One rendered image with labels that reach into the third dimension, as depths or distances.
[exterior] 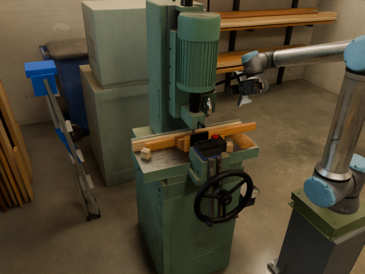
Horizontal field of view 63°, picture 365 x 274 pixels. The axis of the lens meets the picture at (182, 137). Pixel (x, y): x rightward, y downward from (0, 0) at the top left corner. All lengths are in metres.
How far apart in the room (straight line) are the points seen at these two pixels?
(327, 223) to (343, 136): 0.48
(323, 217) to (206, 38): 1.01
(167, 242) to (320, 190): 0.80
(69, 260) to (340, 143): 1.73
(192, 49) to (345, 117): 0.66
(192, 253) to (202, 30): 1.21
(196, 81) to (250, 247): 1.34
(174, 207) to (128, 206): 1.01
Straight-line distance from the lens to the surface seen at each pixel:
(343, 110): 1.30
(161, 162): 1.36
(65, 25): 3.55
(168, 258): 1.77
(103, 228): 2.33
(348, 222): 1.68
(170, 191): 1.42
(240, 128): 1.61
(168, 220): 1.55
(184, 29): 1.25
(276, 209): 2.56
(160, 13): 1.43
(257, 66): 1.58
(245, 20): 3.83
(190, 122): 1.40
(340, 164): 1.41
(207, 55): 1.26
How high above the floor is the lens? 1.69
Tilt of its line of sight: 31 degrees down
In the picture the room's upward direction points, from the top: 2 degrees clockwise
